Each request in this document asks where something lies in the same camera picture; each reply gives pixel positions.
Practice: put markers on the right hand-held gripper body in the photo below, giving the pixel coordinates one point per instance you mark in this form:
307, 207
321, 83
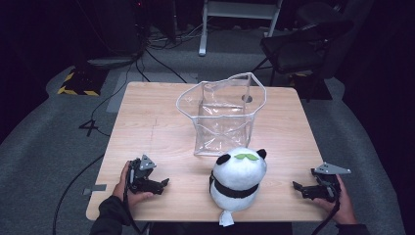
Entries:
326, 182

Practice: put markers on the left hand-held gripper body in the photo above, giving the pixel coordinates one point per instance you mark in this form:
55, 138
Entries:
141, 169

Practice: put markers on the panda plush toy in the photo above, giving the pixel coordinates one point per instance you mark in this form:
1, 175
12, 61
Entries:
238, 182

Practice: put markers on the clear plastic bag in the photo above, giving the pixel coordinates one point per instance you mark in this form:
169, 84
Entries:
221, 111

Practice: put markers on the person's left hand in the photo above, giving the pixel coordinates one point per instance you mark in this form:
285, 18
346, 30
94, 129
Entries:
123, 182

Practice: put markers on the person's right hand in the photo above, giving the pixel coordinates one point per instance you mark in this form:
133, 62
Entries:
345, 205

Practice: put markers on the yellow black striped base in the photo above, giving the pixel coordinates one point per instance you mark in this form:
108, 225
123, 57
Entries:
81, 83

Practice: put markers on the round grey table grommet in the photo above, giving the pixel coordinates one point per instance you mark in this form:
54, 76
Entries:
247, 98

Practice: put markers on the black chair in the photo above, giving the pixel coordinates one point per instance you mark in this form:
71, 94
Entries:
293, 49

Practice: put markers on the dark equipment stand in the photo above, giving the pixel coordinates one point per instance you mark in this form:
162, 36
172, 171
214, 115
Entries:
111, 29

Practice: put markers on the white metal stand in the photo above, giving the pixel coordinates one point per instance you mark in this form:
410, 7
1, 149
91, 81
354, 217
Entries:
235, 9

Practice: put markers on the grey table edge bracket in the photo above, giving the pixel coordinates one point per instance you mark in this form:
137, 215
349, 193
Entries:
96, 188

